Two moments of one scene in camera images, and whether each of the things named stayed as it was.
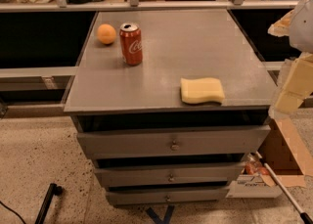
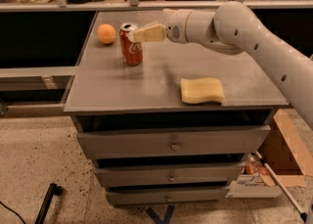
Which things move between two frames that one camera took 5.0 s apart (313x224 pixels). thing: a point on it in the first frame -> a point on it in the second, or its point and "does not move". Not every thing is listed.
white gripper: [303, 27] -> [176, 25]
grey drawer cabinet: [169, 104] does not move
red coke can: [131, 41] does not move
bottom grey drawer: [166, 195] does not move
